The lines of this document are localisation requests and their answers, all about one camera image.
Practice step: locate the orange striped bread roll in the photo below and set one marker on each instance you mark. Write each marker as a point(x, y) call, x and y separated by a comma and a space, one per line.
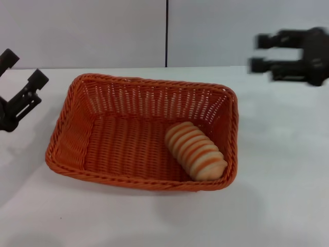
point(198, 151)

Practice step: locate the orange woven plastic basket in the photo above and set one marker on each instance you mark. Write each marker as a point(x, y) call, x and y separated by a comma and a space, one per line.
point(128, 149)

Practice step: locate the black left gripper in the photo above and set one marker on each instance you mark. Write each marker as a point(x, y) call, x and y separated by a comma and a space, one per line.
point(5, 115)

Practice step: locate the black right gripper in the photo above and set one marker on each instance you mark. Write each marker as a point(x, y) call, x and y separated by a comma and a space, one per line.
point(317, 56)

